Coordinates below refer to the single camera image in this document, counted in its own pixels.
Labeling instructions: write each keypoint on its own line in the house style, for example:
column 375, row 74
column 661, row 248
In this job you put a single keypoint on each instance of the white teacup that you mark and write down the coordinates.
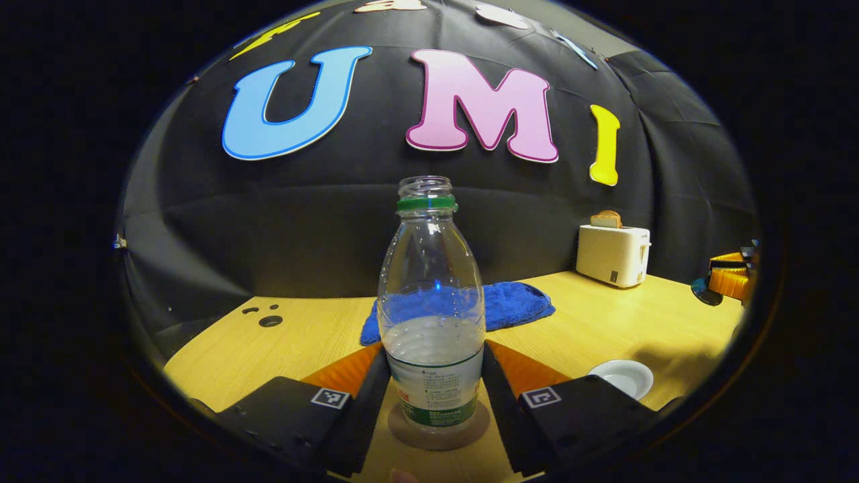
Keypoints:
column 621, row 377

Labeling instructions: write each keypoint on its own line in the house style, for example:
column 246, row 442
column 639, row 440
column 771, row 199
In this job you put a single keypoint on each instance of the silver cloth clip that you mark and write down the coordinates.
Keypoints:
column 119, row 241

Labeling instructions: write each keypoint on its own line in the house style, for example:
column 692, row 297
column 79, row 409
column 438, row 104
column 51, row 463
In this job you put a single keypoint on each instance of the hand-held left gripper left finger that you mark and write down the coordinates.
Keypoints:
column 366, row 409

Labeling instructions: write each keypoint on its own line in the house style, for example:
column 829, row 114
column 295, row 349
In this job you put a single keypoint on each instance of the toasted bread slice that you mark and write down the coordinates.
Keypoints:
column 606, row 220

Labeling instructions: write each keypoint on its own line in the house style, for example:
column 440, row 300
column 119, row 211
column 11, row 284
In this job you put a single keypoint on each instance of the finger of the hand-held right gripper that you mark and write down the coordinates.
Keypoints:
column 731, row 259
column 731, row 282

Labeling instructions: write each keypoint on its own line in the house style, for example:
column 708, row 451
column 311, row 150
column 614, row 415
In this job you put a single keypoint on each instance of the clear plastic water bottle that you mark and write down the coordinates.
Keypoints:
column 429, row 282

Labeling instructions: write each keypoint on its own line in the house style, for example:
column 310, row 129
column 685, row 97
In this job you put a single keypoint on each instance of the blue folded towel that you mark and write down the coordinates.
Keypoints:
column 517, row 305

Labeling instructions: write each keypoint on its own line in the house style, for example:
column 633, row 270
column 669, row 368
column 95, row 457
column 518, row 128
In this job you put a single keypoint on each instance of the white toaster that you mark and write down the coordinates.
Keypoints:
column 611, row 258

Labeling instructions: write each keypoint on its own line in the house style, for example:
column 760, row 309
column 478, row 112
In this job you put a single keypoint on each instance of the brown round coaster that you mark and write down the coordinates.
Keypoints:
column 436, row 439

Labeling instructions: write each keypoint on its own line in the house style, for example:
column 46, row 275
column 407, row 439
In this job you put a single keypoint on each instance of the black backdrop cloth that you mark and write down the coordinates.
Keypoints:
column 322, row 215

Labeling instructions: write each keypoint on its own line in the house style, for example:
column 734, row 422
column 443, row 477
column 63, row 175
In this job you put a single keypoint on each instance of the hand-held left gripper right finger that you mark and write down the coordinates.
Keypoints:
column 503, row 416

